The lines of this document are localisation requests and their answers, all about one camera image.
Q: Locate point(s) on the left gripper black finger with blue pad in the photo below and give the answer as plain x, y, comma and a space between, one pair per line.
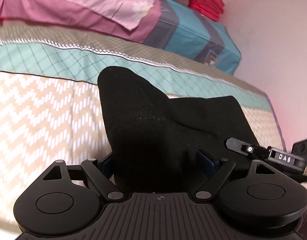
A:
98, 174
215, 174

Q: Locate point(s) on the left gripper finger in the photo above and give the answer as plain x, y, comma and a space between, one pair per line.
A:
244, 148

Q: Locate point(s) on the black pants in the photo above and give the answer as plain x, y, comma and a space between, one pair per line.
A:
154, 139

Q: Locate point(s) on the patterned yellow beige bed quilt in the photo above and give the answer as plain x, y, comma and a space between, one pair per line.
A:
50, 107

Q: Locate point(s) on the blue grey striped pillow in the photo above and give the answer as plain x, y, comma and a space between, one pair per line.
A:
185, 32

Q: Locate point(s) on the pink floral pillow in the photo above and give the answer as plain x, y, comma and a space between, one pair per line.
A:
132, 20

